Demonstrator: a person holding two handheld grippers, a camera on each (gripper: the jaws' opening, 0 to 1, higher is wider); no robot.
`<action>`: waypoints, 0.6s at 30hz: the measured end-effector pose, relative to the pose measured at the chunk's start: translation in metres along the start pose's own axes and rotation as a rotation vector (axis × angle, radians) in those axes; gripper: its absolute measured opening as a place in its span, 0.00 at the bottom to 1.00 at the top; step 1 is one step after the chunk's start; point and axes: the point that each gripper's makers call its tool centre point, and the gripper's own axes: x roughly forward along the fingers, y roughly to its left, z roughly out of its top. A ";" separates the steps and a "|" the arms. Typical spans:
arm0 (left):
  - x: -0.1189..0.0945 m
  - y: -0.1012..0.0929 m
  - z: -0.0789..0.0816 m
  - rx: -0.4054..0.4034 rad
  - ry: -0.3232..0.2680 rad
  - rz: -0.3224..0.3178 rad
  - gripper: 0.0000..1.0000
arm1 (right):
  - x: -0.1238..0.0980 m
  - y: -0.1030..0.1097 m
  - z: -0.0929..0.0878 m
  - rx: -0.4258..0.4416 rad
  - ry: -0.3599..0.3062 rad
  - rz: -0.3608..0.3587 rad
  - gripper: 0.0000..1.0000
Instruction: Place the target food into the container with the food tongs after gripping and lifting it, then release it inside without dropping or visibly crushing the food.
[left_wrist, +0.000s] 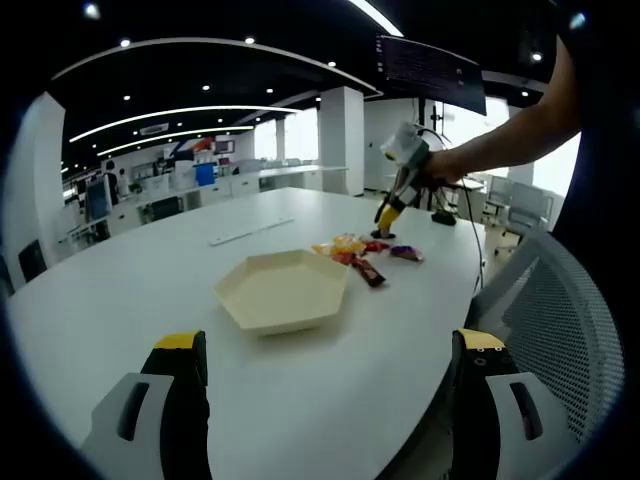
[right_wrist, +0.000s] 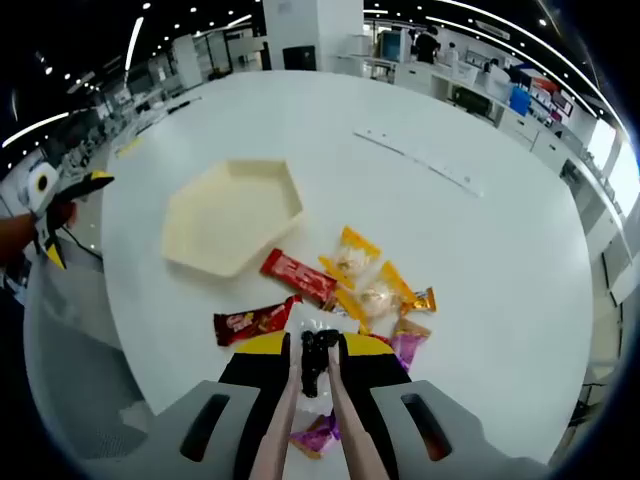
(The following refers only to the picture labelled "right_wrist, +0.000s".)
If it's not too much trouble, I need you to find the blue plastic crate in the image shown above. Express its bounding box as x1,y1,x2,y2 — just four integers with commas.
509,84,532,117

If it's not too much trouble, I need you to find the red chocolate bar food packet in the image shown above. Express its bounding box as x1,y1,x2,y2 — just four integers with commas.
258,248,339,310

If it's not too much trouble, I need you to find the ceiling air conditioner vent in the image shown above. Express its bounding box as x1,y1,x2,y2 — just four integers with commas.
474,19,511,41

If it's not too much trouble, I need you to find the white cabinet counter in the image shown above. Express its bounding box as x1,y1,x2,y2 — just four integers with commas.
434,69,589,166

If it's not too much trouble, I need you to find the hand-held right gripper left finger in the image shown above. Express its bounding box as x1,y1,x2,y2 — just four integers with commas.
87,330,294,480

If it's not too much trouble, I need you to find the cyan lit computer monitor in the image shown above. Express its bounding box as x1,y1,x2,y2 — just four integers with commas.
377,27,404,64

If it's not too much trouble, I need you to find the person's left hand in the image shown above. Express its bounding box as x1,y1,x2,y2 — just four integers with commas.
50,199,79,230

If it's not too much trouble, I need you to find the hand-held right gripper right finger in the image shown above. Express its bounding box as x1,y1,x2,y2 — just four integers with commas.
335,330,549,480

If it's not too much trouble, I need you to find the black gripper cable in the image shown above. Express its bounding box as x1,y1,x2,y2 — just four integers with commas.
62,224,105,262

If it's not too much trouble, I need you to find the curved ceiling light strip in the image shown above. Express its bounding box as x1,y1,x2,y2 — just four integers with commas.
424,14,609,116

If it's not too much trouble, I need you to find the purple brown snack food packet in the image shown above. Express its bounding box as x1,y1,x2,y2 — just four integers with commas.
288,412,341,460

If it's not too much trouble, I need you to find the small golden candy food packet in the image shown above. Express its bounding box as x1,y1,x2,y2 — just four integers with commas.
399,285,438,316

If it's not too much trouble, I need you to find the yellow clear pastry food packet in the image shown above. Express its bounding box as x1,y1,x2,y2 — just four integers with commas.
318,224,384,290
332,259,419,336

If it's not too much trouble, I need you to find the cream hexagonal container tray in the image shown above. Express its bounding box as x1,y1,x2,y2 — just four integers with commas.
160,158,305,279

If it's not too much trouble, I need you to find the black office chair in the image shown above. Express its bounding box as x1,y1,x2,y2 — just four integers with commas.
452,85,494,114
282,44,317,71

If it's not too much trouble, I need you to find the clear dark prune food packet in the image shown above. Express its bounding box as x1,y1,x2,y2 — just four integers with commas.
284,299,361,416

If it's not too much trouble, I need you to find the red brown wafer food packet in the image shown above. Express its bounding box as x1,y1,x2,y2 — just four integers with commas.
213,293,305,347

